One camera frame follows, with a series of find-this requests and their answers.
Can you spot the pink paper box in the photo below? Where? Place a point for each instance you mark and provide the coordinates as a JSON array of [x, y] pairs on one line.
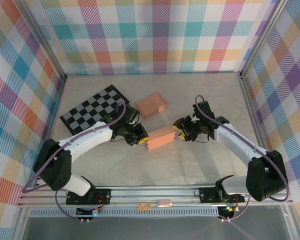
[[161, 137], [151, 105]]

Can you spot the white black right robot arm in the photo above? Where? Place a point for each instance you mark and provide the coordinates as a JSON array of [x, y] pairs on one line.
[[240, 145]]

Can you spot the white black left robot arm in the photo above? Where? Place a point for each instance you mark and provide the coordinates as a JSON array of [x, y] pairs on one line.
[[90, 140]]

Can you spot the black grey chessboard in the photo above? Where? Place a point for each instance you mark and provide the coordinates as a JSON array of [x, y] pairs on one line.
[[90, 107]]

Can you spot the small orange printed tag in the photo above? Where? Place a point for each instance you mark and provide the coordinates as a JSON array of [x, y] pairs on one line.
[[143, 206]]

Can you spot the small pink oblong block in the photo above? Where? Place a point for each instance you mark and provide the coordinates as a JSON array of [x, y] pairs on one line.
[[164, 203]]

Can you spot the aluminium side rail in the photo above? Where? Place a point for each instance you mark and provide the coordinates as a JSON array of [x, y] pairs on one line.
[[251, 107]]

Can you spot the aluminium frame rail beam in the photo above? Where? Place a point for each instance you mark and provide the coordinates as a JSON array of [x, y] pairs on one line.
[[152, 193]]

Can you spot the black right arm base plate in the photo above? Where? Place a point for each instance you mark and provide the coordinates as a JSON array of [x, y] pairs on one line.
[[207, 195]]

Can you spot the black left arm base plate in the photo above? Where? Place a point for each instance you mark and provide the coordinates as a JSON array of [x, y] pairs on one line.
[[102, 196]]

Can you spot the aluminium frame post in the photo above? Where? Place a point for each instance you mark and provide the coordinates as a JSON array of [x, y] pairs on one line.
[[262, 37], [43, 42]]

